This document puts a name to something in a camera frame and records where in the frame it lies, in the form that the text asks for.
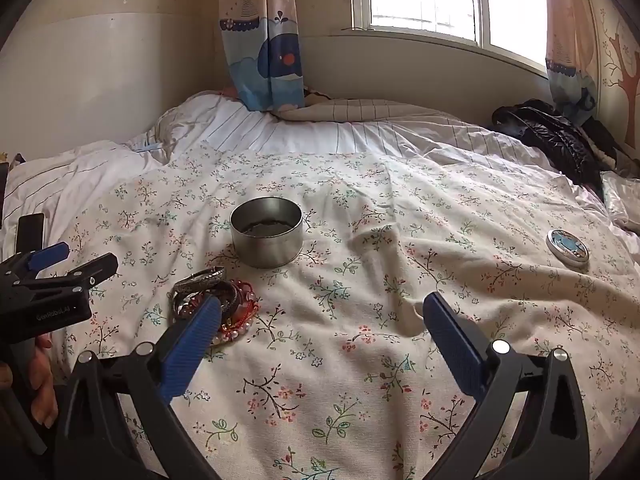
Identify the dark beaded chain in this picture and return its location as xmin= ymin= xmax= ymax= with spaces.
xmin=241 ymin=218 xmax=294 ymax=236

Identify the round tin lid blue print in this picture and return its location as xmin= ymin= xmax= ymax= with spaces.
xmin=546 ymin=229 xmax=591 ymax=264

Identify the pink and blue curtain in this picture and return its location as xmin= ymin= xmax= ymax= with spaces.
xmin=534 ymin=0 xmax=599 ymax=127

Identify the floral bed sheet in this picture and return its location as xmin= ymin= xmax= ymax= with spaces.
xmin=50 ymin=149 xmax=640 ymax=480

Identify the round metal tin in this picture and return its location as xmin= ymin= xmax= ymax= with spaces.
xmin=229 ymin=196 xmax=304 ymax=269

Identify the dark braided bracelet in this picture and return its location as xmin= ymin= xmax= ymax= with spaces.
xmin=212 ymin=280 xmax=247 ymax=320

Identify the tree wall decal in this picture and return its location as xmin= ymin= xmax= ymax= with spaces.
xmin=600 ymin=7 xmax=640 ymax=163

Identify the person's left hand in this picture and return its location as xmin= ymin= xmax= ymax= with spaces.
xmin=25 ymin=335 xmax=60 ymax=430

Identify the window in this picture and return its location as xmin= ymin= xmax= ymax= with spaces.
xmin=350 ymin=0 xmax=552 ymax=77

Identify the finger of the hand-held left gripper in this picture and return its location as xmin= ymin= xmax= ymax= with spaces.
xmin=30 ymin=253 xmax=120 ymax=295
xmin=22 ymin=241 xmax=71 ymax=272

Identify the black puffer jacket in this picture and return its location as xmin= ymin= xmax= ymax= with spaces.
xmin=492 ymin=98 xmax=632 ymax=187

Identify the striped pillow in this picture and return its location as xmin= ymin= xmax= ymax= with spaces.
xmin=277 ymin=96 xmax=453 ymax=125

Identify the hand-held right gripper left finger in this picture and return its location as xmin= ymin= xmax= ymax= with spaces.
xmin=55 ymin=295 xmax=223 ymax=480

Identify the pink pearl bracelet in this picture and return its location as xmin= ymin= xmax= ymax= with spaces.
xmin=209 ymin=322 xmax=253 ymax=347

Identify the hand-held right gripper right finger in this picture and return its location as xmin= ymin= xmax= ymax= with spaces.
xmin=422 ymin=291 xmax=592 ymax=480

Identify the red beaded bracelet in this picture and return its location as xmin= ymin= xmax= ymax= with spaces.
xmin=217 ymin=280 xmax=262 ymax=333

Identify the white satin pillow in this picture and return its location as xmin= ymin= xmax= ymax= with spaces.
xmin=599 ymin=170 xmax=640 ymax=235

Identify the whale print curtain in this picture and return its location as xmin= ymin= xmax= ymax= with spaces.
xmin=218 ymin=0 xmax=307 ymax=112

